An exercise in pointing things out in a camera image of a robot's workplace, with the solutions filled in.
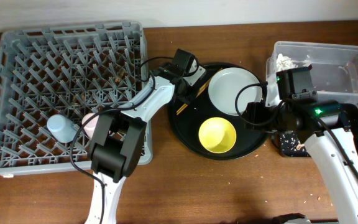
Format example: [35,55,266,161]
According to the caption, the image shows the wooden chopstick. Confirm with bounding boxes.
[176,67,223,115]
[176,88,205,115]

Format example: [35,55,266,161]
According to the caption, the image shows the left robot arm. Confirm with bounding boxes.
[82,71,199,223]

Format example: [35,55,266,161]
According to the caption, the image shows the clear plastic bin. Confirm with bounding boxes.
[266,41,358,107]

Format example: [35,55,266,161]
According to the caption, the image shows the grey dishwasher rack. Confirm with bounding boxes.
[0,22,147,177]

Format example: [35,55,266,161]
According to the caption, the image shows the white tissue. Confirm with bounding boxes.
[275,54,298,72]

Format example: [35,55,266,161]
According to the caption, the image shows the pink cup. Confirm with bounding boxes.
[81,113,99,139]

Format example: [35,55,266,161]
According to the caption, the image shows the food scraps pile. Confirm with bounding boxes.
[279,132,305,154]

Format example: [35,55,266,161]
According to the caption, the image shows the blue cup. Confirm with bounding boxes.
[47,114,76,143]

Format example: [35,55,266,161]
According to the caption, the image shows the black rectangular bin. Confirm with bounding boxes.
[271,104,358,157]

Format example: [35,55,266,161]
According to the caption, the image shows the grey round plate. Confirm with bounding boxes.
[208,67,262,116]

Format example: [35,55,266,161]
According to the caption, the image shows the yellow bowl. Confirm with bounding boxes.
[198,117,237,154]

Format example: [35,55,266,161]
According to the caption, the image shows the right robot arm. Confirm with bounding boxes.
[236,66,358,223]

